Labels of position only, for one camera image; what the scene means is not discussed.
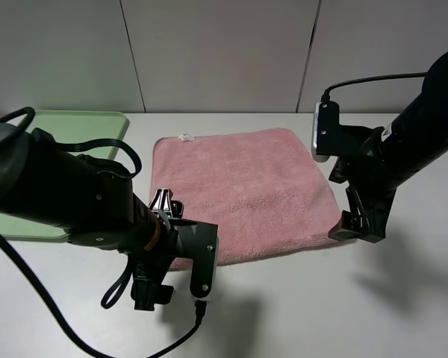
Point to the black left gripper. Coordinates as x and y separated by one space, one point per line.
164 237

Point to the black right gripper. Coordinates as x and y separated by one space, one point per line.
371 190

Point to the pink fluffy towel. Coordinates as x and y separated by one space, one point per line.
262 189

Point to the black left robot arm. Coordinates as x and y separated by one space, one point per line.
93 201

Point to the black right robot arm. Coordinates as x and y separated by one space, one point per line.
389 156

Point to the white towel label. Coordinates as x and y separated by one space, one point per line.
186 137

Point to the light green plastic tray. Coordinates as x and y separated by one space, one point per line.
69 127

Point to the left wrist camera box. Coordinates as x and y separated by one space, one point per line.
204 254

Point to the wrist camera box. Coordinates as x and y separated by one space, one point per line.
204 254
326 131

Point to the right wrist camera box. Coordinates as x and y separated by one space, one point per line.
326 131

